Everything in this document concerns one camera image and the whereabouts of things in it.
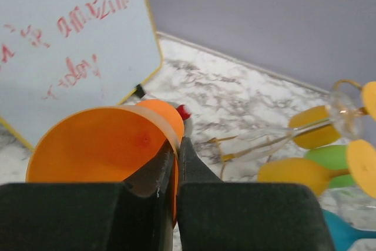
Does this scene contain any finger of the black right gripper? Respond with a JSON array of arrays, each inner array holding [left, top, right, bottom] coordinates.
[[177, 138, 334, 250]]

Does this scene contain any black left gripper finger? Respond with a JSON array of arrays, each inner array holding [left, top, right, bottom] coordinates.
[[1, 143, 174, 250]]

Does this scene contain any gold wire glass rack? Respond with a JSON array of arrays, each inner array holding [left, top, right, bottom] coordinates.
[[209, 79, 371, 181]]

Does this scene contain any yellow goblet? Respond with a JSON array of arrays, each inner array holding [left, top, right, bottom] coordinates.
[[288, 79, 375, 149], [257, 139, 375, 198]]

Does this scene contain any blue goblet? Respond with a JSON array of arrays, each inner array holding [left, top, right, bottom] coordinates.
[[322, 209, 375, 251]]

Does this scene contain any whiteboard with red writing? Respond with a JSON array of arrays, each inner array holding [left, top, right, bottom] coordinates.
[[1, 0, 163, 149]]

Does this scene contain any grey holder with marker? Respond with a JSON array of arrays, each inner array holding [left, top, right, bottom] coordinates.
[[168, 101, 193, 137]]

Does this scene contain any orange cup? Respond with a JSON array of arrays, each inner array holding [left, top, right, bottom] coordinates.
[[25, 99, 185, 228]]

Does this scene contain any clear wine glass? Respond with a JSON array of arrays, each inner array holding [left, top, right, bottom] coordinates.
[[223, 90, 364, 163]]

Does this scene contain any green goblet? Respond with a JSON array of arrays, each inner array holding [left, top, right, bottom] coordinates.
[[304, 145, 355, 189]]

